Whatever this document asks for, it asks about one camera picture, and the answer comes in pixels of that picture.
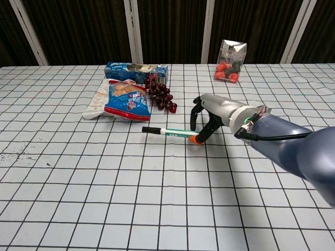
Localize clear bag red items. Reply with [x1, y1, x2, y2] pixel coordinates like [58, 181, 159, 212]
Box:
[214, 39, 248, 84]

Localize white translucent snack packet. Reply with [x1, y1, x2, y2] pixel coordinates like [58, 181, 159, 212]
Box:
[82, 78, 112, 121]

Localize dark red grape bunch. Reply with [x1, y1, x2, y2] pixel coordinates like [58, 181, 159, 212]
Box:
[144, 73, 178, 114]

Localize green white marker body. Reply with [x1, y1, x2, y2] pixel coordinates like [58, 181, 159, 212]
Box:
[159, 127, 200, 141]

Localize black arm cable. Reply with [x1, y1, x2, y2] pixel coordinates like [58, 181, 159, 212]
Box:
[233, 122, 312, 142]

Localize checkered white tablecloth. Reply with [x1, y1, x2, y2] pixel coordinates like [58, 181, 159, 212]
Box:
[0, 63, 335, 251]

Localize blue bread snack bag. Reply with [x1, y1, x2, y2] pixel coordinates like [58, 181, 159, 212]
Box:
[104, 80, 151, 122]

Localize blue cookie box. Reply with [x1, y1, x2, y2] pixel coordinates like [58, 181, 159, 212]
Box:
[104, 61, 169, 85]

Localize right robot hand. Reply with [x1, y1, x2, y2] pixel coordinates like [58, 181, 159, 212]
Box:
[189, 93, 262, 145]

